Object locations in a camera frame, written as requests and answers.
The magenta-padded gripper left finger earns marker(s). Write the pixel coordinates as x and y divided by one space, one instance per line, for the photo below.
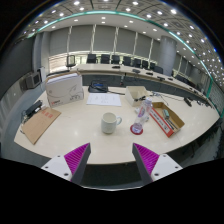
77 159

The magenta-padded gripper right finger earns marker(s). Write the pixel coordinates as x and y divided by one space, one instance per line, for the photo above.
146 159

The clear plastic water bottle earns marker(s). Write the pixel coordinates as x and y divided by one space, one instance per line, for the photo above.
142 115

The flat round red coaster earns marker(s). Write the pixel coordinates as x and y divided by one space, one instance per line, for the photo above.
132 131

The open red-edged cardboard box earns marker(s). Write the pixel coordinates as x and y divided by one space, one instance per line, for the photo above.
160 121

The white ceramic mug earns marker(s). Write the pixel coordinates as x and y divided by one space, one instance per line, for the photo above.
108 124

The green whiteboard eraser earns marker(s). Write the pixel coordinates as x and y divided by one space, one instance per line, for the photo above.
166 114

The brown paper envelope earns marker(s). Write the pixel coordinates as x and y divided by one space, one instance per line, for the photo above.
40 125

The black stapler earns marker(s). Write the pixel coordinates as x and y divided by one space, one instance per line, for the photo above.
141 98

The white printed paper sheet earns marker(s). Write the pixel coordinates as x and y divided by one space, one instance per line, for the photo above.
104 99

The black desktop device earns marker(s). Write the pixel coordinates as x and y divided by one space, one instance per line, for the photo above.
33 108

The small open beige cardboard box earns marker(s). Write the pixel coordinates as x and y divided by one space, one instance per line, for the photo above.
133 91

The white cardboard paper box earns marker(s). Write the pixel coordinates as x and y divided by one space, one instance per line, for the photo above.
64 90

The black conference phone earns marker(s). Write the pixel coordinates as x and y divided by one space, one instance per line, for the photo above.
97 87

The long curved conference table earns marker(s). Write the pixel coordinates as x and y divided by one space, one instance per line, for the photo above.
140 74

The row of black office chairs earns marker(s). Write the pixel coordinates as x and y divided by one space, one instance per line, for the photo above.
115 59

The group of ceiling lights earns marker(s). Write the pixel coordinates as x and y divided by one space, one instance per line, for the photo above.
148 15

